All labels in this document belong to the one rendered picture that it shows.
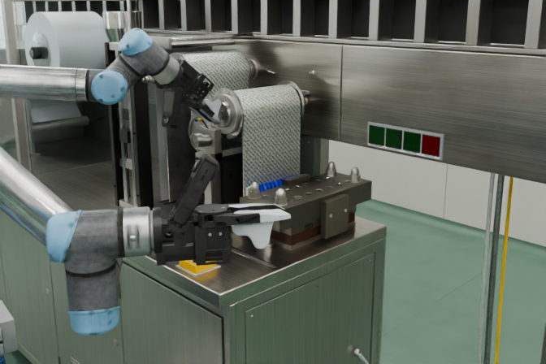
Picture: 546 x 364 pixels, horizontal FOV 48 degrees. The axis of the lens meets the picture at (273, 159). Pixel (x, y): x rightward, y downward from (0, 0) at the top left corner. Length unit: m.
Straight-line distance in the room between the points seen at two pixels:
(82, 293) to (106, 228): 0.11
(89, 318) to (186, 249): 0.18
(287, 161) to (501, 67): 0.69
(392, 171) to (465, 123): 3.10
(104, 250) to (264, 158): 0.94
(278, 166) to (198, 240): 0.94
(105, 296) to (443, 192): 3.72
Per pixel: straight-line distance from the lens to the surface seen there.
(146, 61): 1.56
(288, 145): 1.86
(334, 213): 1.74
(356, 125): 1.85
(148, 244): 0.93
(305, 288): 1.68
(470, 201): 4.42
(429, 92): 1.69
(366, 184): 1.87
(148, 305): 1.81
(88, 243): 0.93
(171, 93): 1.63
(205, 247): 0.94
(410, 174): 4.63
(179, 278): 1.57
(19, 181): 1.06
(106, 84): 1.42
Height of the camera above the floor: 1.56
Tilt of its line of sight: 14 degrees down
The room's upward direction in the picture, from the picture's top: straight up
